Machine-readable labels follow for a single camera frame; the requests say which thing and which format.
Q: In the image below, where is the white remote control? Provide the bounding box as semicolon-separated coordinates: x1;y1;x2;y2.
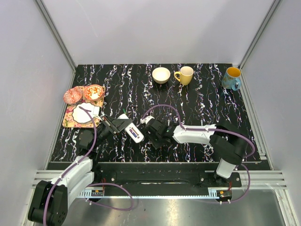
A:
118;114;144;143

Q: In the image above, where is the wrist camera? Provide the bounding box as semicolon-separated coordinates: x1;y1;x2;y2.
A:
140;116;154;125
91;105;101;120

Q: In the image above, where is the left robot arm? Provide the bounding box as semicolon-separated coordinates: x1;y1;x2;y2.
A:
27;114;132;226

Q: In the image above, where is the yellow mug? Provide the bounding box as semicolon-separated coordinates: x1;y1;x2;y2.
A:
174;66;194;85

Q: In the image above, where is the orange floral small bowl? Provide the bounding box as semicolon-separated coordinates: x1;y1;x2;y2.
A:
83;84;104;101

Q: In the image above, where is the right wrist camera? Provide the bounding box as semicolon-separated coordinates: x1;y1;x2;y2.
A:
140;116;154;125

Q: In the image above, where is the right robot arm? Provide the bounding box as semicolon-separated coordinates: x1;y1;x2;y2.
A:
141;116;248;186

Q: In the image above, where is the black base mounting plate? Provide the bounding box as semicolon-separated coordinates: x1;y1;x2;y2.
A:
86;162;242;198

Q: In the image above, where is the blue butterfly mug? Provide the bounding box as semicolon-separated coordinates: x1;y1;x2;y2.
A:
222;67;241;91

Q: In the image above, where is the white scalloped plate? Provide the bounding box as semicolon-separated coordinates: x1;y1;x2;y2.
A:
72;103;94;123

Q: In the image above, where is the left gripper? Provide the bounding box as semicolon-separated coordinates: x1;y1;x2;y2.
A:
93;114;133;149

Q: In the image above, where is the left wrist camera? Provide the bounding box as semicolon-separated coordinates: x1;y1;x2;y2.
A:
91;105;101;120

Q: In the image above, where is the cream ceramic bowl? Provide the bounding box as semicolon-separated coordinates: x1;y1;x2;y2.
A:
152;67;170;84

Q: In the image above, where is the aluminium rail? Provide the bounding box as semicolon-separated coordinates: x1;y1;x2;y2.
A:
238;170;287;190

